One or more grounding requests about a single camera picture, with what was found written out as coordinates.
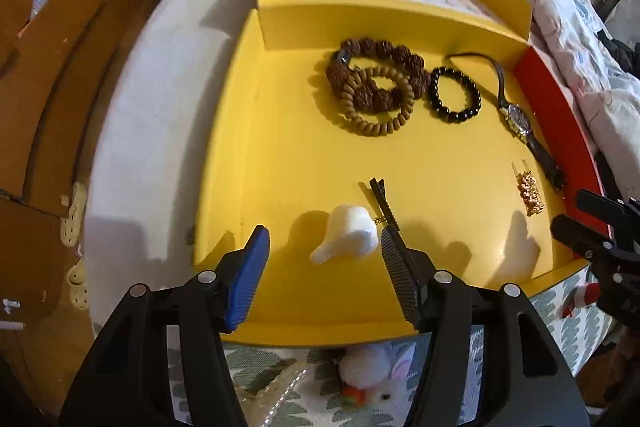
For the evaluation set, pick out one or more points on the gold flower hair clip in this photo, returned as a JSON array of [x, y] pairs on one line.
[[528, 189]]

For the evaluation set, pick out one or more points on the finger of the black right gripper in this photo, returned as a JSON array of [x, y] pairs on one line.
[[622, 217]]

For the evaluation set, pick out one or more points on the cream foam clog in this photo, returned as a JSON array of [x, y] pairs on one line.
[[71, 225], [76, 278]]

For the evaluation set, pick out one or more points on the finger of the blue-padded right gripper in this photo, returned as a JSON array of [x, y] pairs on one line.
[[585, 236]]

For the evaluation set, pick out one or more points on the white bed mattress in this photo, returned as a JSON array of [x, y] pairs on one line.
[[143, 194]]

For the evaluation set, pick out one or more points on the wooden wardrobe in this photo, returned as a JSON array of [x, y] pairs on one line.
[[50, 78]]

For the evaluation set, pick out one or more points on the yellow cardboard box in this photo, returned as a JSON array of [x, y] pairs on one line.
[[282, 155]]

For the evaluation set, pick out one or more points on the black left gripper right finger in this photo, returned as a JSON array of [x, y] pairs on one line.
[[525, 380]]

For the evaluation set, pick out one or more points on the cream foam clog lower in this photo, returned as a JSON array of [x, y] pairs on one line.
[[76, 278]]

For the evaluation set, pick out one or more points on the black clothing pile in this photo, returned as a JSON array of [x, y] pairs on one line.
[[627, 58]]

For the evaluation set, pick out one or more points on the cream foam clog upper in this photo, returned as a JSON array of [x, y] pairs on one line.
[[71, 225]]

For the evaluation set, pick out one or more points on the black strap wristwatch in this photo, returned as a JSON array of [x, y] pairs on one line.
[[521, 127]]

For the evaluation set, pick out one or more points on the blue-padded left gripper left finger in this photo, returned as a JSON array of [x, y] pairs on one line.
[[124, 379]]

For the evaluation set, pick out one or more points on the white plush bunny hair clip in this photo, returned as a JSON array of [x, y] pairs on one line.
[[375, 375]]

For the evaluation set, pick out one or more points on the white pear-shaped hair clip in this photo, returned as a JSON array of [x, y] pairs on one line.
[[352, 231]]

